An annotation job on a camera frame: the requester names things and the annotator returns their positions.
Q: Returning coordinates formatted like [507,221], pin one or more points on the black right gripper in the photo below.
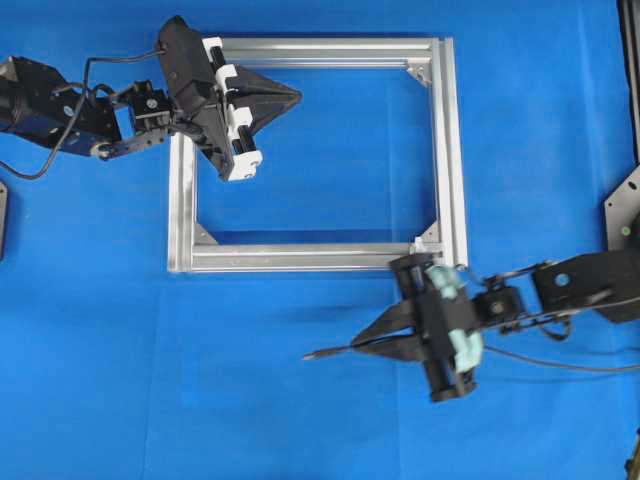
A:
[445,339]

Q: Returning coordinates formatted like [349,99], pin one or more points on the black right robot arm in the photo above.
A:
[547,295]

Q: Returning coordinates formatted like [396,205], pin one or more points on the aluminium extrusion frame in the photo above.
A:
[369,160]

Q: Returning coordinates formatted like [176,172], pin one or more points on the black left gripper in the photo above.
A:
[219,103]

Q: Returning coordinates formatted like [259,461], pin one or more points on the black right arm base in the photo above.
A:
[622,150]

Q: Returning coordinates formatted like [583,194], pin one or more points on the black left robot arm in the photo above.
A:
[39,105]

